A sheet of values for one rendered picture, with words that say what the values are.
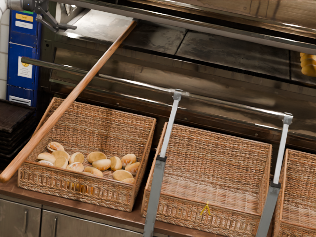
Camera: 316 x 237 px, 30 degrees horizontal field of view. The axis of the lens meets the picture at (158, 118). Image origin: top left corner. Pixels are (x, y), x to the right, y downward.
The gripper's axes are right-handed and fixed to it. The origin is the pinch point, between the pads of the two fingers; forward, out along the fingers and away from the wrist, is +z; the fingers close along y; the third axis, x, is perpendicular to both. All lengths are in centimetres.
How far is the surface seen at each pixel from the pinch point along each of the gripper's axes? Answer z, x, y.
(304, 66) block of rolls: 100, -73, 27
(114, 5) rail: 6.2, -40.5, 6.6
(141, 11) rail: 18.9, -40.4, 6.7
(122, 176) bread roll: 24, -27, 86
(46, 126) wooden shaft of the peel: 7, 44, 29
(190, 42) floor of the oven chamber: 40, -86, 31
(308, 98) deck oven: 103, -54, 36
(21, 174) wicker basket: -20, -7, 85
